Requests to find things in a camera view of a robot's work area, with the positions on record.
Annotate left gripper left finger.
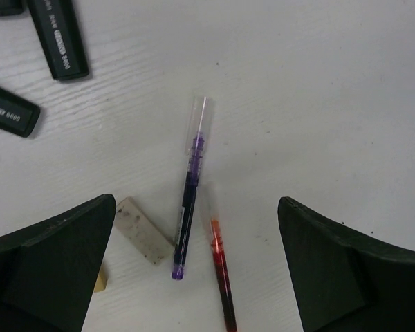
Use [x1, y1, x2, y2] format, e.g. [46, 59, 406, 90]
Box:
[0, 194, 116, 331]

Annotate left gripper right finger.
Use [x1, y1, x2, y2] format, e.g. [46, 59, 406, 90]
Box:
[278, 197, 415, 331]

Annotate red ink pen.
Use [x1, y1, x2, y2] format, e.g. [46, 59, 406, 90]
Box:
[199, 183, 239, 332]

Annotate green cap highlighter marker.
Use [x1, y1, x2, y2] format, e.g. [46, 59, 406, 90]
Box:
[26, 0, 90, 81]

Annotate yellow cap highlighter marker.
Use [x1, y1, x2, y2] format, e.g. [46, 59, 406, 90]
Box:
[0, 0, 24, 17]

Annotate tan cork block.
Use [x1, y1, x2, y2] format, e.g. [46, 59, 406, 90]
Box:
[93, 263, 109, 293]

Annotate white eraser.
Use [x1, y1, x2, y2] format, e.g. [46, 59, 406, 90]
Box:
[114, 197, 174, 265]

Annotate blue cap highlighter marker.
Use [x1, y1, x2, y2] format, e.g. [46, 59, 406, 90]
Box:
[0, 87, 41, 138]

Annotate black ink pen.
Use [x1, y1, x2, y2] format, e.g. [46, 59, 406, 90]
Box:
[172, 97, 214, 280]

